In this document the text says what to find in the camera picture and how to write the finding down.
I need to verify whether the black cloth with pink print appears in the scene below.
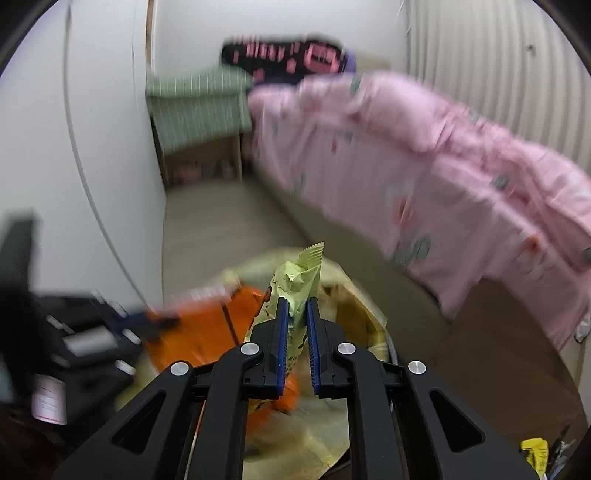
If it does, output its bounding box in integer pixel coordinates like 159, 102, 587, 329
221, 33, 356, 86

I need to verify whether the wooden bedside table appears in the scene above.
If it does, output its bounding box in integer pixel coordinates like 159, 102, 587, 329
152, 129, 245, 188

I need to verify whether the green striped cloth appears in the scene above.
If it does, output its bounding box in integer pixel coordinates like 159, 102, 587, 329
145, 65, 254, 158

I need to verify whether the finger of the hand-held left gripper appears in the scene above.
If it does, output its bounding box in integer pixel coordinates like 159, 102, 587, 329
92, 291, 181, 334

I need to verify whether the white pleated curtain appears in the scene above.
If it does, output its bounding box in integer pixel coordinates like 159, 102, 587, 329
406, 0, 591, 162

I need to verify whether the light green snack wrapper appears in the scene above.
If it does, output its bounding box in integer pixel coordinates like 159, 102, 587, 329
249, 242, 326, 374

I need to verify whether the yellowish plastic bin bag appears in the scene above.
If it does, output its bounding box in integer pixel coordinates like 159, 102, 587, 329
115, 247, 393, 476

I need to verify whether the pink printed blanket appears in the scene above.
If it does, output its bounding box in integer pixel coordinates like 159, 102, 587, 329
247, 71, 591, 354

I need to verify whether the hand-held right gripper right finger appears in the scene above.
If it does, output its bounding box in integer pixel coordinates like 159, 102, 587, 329
307, 296, 541, 480

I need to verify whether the small yellow packet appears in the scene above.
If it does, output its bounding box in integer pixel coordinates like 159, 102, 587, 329
519, 438, 550, 478

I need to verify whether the orange snack packet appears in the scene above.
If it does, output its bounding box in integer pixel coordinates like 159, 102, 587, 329
143, 284, 301, 416

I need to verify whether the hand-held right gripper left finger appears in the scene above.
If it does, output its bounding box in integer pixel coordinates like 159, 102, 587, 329
51, 299, 296, 480

